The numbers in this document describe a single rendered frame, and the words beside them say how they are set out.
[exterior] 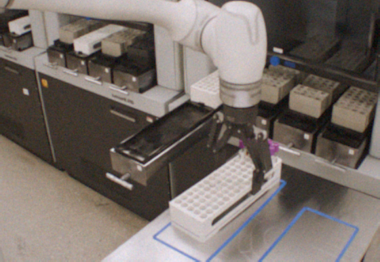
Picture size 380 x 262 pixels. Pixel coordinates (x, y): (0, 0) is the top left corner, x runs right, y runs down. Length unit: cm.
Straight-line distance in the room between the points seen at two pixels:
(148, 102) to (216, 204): 84
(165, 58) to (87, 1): 103
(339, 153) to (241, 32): 63
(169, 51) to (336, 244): 101
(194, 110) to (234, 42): 66
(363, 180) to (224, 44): 70
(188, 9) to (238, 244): 51
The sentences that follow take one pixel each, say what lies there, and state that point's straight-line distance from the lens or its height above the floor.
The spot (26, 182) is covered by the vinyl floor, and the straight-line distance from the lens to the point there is 273.
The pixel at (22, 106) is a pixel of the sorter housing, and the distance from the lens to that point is 267.
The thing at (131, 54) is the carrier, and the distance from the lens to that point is 189.
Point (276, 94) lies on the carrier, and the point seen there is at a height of 86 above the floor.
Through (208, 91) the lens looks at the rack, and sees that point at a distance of 153.
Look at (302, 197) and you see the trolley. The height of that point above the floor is 82.
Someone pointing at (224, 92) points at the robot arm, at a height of 111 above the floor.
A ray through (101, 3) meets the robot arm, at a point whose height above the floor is 135.
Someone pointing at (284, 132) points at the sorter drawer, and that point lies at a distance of 149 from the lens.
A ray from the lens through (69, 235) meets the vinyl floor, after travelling 232.
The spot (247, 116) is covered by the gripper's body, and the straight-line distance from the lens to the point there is 101.
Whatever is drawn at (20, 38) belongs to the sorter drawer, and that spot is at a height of 80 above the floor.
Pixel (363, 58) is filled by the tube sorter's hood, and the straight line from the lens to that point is 136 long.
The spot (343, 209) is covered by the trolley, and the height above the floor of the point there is 82.
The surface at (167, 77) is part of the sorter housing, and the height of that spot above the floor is 79.
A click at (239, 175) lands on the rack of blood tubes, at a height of 88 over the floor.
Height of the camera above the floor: 156
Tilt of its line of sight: 30 degrees down
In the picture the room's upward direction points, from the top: 2 degrees counter-clockwise
